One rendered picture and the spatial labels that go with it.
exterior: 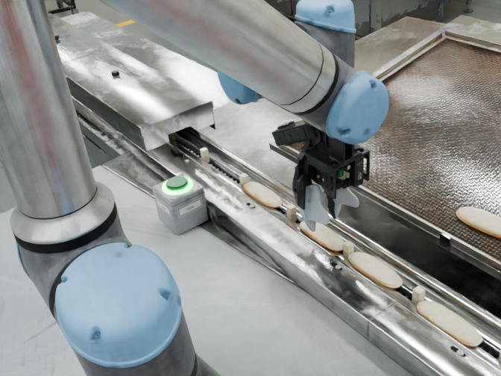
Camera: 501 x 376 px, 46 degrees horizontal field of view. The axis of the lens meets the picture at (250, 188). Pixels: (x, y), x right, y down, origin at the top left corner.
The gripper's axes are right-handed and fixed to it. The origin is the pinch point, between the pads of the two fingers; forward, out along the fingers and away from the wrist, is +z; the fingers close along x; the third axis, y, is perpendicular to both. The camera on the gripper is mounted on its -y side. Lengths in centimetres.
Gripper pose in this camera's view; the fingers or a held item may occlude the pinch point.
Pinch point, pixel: (320, 215)
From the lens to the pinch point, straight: 97.6
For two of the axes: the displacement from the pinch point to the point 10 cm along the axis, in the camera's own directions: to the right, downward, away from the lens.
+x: 8.0, -3.9, 4.6
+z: 0.9, 8.3, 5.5
